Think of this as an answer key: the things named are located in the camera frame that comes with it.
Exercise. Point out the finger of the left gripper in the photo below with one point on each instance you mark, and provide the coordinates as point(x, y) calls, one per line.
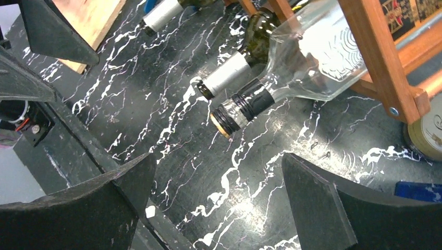
point(19, 82)
point(49, 33)

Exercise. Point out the dark bottle grey cap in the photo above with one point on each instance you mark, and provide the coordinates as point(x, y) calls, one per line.
point(254, 50)

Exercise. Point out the brown wooden wine rack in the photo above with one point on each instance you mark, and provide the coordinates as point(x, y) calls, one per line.
point(387, 66)

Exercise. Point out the dark bottle silver cap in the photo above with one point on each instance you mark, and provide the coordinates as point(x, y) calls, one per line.
point(165, 11)

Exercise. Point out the clear square bottle dark cap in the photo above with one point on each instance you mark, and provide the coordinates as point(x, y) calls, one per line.
point(312, 55)

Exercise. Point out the dark bottle gold cap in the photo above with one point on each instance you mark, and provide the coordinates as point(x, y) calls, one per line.
point(424, 135)

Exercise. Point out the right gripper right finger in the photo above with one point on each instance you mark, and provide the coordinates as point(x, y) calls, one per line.
point(331, 212)

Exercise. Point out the brown wooden board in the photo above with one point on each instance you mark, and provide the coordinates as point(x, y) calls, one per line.
point(92, 19)

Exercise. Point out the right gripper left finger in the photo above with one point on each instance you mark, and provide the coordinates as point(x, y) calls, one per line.
point(101, 213)

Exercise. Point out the blue square glass bottle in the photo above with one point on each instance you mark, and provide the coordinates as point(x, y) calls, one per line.
point(427, 192)

